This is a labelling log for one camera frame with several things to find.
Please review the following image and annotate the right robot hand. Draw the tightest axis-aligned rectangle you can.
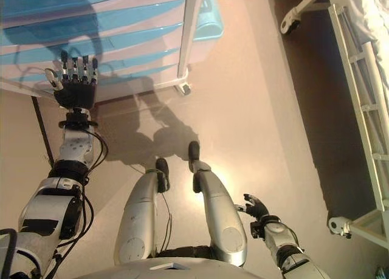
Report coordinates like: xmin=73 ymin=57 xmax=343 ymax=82
xmin=233 ymin=193 xmax=270 ymax=224

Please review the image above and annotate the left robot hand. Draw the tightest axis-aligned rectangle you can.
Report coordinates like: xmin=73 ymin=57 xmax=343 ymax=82
xmin=44 ymin=50 xmax=98 ymax=109

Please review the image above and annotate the white bed caster wheel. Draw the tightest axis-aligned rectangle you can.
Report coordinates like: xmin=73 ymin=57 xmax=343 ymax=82
xmin=327 ymin=216 xmax=353 ymax=239
xmin=280 ymin=13 xmax=302 ymax=36

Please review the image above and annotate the white medical cart body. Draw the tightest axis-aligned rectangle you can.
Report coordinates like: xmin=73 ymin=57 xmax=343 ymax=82
xmin=0 ymin=0 xmax=210 ymax=101

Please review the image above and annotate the grey robot torso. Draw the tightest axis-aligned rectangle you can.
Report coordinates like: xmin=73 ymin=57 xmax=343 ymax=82
xmin=65 ymin=245 xmax=276 ymax=279

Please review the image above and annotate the light blue waste bin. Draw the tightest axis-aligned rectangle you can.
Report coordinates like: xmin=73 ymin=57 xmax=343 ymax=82
xmin=188 ymin=0 xmax=225 ymax=42

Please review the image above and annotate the white duvet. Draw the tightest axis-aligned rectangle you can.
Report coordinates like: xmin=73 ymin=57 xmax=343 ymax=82
xmin=343 ymin=0 xmax=389 ymax=91

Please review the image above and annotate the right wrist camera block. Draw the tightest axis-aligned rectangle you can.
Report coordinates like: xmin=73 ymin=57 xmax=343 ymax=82
xmin=250 ymin=221 xmax=265 ymax=239

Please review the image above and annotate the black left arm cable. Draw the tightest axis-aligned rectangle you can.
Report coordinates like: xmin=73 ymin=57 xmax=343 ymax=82
xmin=54 ymin=129 xmax=109 ymax=261

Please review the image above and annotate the thin green black leg wire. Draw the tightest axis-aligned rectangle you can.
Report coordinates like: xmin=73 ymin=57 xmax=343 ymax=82
xmin=145 ymin=168 xmax=174 ymax=252

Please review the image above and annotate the cream bed side rail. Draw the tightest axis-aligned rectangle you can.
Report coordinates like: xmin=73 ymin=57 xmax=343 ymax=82
xmin=328 ymin=4 xmax=389 ymax=222

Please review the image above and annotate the thick black cable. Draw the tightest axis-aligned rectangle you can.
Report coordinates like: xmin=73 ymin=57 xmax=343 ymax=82
xmin=0 ymin=229 xmax=18 ymax=279

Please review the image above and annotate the white bed frame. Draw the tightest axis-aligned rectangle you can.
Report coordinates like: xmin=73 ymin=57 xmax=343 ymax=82
xmin=279 ymin=0 xmax=389 ymax=240

